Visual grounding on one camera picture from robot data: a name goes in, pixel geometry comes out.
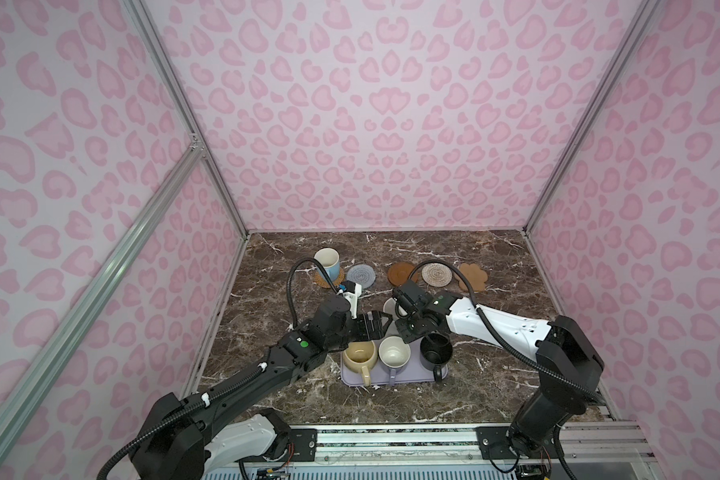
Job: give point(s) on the woven rattan coaster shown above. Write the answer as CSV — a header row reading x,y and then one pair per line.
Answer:
x,y
323,283

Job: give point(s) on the aluminium frame strut right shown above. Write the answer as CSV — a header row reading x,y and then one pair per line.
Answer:
x,y
638,28

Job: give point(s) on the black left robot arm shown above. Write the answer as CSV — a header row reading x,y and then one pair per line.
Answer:
x,y
171,443

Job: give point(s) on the white speckled mug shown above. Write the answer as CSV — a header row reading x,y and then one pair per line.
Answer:
x,y
389,308

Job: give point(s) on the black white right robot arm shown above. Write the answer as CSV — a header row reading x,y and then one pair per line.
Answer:
x,y
568,365

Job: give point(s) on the grey round coaster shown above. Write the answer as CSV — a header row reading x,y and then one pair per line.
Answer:
x,y
362,274

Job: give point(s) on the aluminium frame struts left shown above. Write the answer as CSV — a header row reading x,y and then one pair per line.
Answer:
x,y
88,134

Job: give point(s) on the lilac plastic tray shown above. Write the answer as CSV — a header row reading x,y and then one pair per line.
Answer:
x,y
414,372

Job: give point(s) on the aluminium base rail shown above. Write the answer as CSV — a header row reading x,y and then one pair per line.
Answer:
x,y
264,447

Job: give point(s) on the light blue mug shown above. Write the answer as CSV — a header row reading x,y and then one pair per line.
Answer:
x,y
329,259

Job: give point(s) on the brown flower cork coaster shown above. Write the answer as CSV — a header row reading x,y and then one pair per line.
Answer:
x,y
476,275

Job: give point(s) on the multicolour braided round coaster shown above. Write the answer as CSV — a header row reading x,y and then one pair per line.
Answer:
x,y
436,275

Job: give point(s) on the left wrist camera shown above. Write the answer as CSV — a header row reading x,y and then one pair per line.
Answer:
x,y
351,292

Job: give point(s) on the brown wooden round coaster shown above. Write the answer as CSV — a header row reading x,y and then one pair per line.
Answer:
x,y
399,272

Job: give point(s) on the black mug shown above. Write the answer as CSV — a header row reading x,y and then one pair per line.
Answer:
x,y
436,351

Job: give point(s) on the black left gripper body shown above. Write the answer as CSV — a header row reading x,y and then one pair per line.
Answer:
x,y
355,330

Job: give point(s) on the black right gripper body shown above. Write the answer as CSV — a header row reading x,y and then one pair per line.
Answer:
x,y
411,327

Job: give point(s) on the yellow beige mug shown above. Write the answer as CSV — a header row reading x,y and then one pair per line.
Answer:
x,y
360,358

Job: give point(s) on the lilac white mug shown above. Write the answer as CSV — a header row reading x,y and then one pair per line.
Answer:
x,y
394,354

